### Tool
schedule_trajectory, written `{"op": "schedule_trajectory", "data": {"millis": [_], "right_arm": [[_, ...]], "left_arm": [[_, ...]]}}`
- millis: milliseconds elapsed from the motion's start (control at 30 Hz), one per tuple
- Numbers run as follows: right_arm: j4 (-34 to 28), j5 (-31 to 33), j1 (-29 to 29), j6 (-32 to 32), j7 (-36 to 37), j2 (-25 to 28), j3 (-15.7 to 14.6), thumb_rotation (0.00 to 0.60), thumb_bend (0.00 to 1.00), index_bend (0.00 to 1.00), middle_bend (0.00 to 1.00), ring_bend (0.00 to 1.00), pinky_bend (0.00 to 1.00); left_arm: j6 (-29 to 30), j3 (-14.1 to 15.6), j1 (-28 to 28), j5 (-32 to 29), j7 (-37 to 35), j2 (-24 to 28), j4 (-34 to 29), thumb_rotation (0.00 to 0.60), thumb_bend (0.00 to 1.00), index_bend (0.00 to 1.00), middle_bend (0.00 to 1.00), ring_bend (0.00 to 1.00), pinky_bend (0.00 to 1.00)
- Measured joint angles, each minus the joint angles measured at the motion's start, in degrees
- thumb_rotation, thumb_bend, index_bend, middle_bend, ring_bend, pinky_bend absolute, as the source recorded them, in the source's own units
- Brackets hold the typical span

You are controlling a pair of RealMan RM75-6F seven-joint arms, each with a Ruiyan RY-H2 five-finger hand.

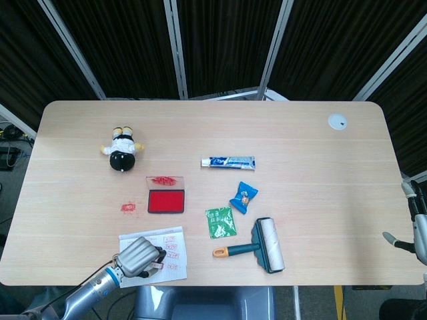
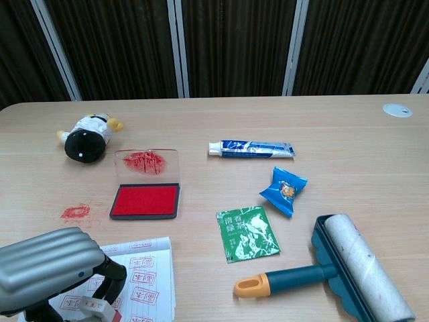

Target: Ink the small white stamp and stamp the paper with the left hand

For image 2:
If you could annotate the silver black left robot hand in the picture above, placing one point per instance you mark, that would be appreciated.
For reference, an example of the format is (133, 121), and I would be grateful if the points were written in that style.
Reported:
(43, 261)

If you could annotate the white and red stamp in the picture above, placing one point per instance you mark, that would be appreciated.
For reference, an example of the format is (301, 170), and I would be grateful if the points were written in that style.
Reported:
(97, 307)

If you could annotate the stamped lined notepad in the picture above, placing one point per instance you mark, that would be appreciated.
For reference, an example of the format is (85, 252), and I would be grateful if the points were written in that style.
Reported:
(154, 288)

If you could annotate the red ink pad clear lid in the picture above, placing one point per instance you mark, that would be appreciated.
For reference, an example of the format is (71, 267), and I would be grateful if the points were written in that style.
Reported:
(145, 201)

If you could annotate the black white plush doll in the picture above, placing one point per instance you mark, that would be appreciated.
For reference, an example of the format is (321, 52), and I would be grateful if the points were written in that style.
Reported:
(83, 144)

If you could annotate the green tea sachet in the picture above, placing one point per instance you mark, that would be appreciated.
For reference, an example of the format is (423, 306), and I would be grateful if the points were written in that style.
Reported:
(246, 234)

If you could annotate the blue white toothpaste tube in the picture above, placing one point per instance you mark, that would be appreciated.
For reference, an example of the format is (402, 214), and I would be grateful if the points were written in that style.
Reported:
(254, 149)

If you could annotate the blue snack packet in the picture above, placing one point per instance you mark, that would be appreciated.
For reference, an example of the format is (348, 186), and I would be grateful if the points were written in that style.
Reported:
(283, 191)

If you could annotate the teal lint roller orange tip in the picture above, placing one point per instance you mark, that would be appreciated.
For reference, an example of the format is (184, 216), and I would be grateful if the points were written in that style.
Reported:
(295, 276)

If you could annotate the grey metal partition post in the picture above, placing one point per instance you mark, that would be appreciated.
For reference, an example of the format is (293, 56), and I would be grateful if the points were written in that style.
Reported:
(422, 80)
(179, 50)
(55, 47)
(295, 50)

